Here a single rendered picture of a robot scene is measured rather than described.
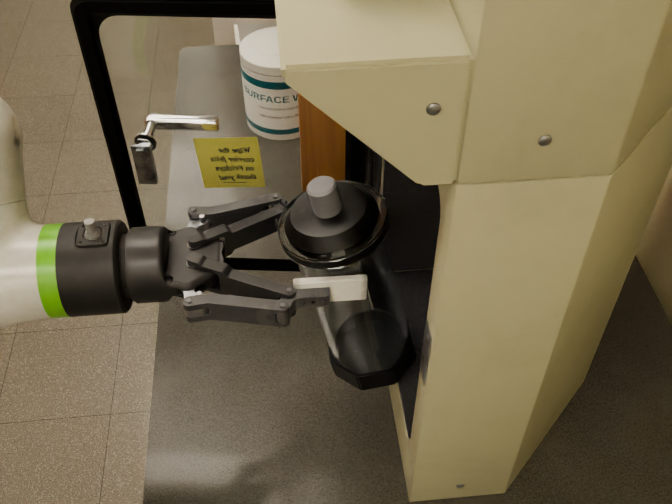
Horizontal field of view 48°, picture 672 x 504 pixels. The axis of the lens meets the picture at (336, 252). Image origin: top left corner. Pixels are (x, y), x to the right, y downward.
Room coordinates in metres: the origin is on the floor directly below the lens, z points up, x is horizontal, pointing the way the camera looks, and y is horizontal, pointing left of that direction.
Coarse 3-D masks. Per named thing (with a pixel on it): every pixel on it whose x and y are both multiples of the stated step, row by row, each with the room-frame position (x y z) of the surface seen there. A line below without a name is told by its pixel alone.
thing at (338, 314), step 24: (384, 216) 0.52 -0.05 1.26; (288, 240) 0.51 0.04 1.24; (384, 240) 0.52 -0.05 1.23; (360, 264) 0.49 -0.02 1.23; (384, 264) 0.51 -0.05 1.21; (384, 288) 0.50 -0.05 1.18; (336, 312) 0.49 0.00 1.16; (360, 312) 0.49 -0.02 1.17; (384, 312) 0.50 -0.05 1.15; (336, 336) 0.49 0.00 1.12; (360, 336) 0.49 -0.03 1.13; (384, 336) 0.49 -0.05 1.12; (408, 336) 0.53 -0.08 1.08; (336, 360) 0.51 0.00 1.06; (360, 360) 0.49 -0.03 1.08; (384, 360) 0.49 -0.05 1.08
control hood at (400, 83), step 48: (288, 0) 0.46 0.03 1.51; (336, 0) 0.46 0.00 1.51; (384, 0) 0.46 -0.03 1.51; (432, 0) 0.46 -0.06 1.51; (288, 48) 0.40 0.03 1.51; (336, 48) 0.40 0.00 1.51; (384, 48) 0.40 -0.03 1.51; (432, 48) 0.40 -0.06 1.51; (336, 96) 0.39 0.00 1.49; (384, 96) 0.39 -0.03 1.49; (432, 96) 0.39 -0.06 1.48; (384, 144) 0.39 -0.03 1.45; (432, 144) 0.39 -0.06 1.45
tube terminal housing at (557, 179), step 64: (512, 0) 0.40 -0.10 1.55; (576, 0) 0.40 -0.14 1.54; (640, 0) 0.40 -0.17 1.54; (512, 64) 0.40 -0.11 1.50; (576, 64) 0.40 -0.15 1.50; (640, 64) 0.40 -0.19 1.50; (512, 128) 0.40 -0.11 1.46; (576, 128) 0.40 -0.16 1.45; (640, 128) 0.43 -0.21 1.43; (448, 192) 0.41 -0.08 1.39; (512, 192) 0.40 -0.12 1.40; (576, 192) 0.40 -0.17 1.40; (640, 192) 0.49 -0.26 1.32; (448, 256) 0.39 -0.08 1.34; (512, 256) 0.40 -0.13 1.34; (576, 256) 0.40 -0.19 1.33; (448, 320) 0.40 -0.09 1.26; (512, 320) 0.40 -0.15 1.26; (576, 320) 0.44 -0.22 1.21; (448, 384) 0.40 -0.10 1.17; (512, 384) 0.40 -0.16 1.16; (576, 384) 0.53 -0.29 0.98; (448, 448) 0.40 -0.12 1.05; (512, 448) 0.40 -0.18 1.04
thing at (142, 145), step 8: (136, 144) 0.71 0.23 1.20; (144, 144) 0.70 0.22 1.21; (136, 152) 0.69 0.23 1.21; (144, 152) 0.69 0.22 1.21; (152, 152) 0.70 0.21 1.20; (136, 160) 0.69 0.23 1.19; (144, 160) 0.69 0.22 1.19; (152, 160) 0.70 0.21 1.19; (136, 168) 0.70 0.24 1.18; (144, 168) 0.69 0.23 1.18; (152, 168) 0.69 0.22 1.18; (144, 176) 0.69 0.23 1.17; (152, 176) 0.69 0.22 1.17
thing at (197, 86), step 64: (128, 64) 0.71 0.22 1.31; (192, 64) 0.71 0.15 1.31; (256, 64) 0.70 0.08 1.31; (128, 128) 0.71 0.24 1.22; (192, 128) 0.71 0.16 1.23; (256, 128) 0.70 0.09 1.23; (320, 128) 0.70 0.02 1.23; (192, 192) 0.71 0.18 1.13; (256, 192) 0.71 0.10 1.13; (256, 256) 0.71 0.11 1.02
